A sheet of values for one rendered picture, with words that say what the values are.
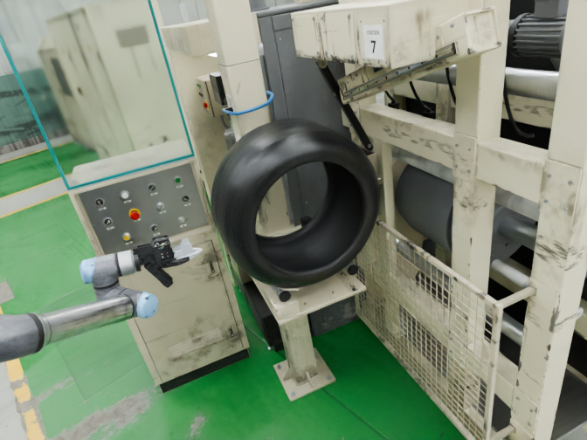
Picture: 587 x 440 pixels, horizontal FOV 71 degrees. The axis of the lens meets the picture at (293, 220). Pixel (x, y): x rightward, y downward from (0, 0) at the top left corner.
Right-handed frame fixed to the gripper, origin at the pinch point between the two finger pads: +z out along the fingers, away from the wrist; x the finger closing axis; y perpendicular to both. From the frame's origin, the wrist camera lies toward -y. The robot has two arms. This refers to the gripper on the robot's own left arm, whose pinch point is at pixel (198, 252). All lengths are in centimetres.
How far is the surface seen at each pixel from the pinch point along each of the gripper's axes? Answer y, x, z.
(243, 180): 25.8, -8.9, 15.5
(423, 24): 66, -34, 57
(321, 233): -12, 14, 52
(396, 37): 64, -34, 50
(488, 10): 68, -42, 69
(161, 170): 11, 61, -4
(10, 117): -77, 862, -227
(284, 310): -26.1, -9.1, 25.7
